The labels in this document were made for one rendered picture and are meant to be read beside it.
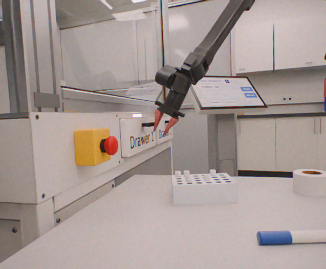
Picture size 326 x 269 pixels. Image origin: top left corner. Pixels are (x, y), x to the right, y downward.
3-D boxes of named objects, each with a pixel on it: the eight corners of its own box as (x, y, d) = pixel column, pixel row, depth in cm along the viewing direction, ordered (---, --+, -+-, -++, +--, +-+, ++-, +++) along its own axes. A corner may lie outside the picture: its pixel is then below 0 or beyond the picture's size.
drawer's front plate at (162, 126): (172, 137, 128) (172, 116, 128) (157, 144, 100) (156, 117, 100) (169, 137, 129) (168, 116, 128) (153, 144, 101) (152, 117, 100)
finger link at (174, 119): (152, 129, 88) (164, 105, 87) (170, 138, 87) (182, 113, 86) (147, 130, 82) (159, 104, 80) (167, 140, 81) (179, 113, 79)
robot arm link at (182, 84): (188, 75, 77) (196, 80, 82) (172, 69, 81) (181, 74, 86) (179, 95, 78) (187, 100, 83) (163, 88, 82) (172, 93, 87)
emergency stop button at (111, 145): (120, 153, 52) (119, 134, 52) (112, 157, 48) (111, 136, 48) (107, 153, 53) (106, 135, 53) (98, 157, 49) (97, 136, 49)
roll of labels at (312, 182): (302, 184, 57) (302, 167, 57) (337, 191, 51) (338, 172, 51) (286, 191, 53) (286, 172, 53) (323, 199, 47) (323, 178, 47)
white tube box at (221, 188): (227, 189, 56) (226, 173, 56) (238, 202, 47) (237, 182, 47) (172, 191, 56) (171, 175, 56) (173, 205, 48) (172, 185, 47)
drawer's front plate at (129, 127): (156, 145, 98) (154, 117, 97) (127, 157, 70) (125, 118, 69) (151, 145, 98) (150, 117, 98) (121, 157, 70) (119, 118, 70)
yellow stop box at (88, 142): (114, 159, 55) (112, 127, 54) (98, 166, 48) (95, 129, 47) (93, 159, 56) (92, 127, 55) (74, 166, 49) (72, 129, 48)
